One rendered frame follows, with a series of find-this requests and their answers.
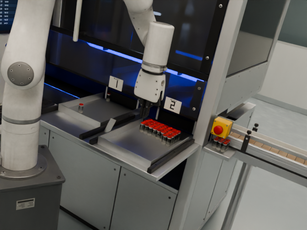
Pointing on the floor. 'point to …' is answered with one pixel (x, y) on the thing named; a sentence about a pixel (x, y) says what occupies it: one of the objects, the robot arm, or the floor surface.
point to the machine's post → (208, 108)
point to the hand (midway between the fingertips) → (144, 112)
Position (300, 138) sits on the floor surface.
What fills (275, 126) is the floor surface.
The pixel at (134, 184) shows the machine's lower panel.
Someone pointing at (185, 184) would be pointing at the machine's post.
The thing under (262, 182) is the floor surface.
